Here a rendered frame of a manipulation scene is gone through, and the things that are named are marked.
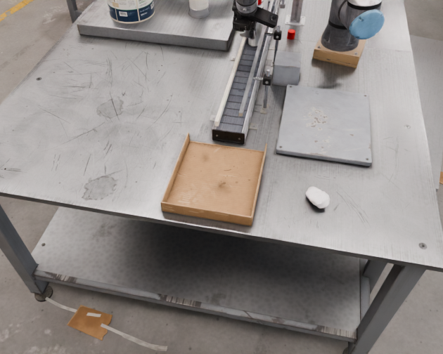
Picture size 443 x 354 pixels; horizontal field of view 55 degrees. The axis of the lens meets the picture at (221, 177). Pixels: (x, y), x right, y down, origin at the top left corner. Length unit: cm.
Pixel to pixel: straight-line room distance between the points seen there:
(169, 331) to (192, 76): 108
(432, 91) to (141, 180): 113
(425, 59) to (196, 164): 110
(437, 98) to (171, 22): 112
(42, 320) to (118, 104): 103
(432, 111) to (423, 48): 43
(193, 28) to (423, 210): 118
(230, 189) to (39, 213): 141
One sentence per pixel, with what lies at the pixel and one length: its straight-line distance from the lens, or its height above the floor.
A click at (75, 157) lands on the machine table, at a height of 83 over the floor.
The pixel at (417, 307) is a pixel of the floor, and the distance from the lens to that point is 217.
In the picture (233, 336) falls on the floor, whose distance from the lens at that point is 194.
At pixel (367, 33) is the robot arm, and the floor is 102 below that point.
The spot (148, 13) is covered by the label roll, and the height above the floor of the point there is 90.
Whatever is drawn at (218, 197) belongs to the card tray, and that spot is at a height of 83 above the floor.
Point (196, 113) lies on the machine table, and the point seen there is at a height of 83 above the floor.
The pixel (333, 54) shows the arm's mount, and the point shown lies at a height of 87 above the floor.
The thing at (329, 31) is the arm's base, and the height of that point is 93.
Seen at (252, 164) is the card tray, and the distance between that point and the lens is 135.
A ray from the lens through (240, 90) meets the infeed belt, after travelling 156.
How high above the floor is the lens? 180
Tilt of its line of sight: 48 degrees down
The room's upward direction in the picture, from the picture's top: straight up
